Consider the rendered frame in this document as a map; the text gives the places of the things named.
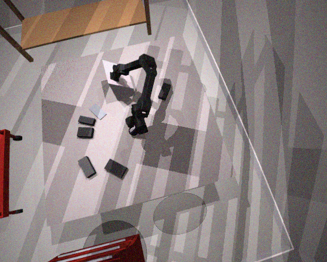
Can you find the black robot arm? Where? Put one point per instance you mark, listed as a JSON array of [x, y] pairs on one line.
[[144, 102]]

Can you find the dark grey controller unit with green rocker switches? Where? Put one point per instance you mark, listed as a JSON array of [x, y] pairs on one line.
[[133, 131]]

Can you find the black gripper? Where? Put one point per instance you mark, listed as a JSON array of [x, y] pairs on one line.
[[143, 131]]

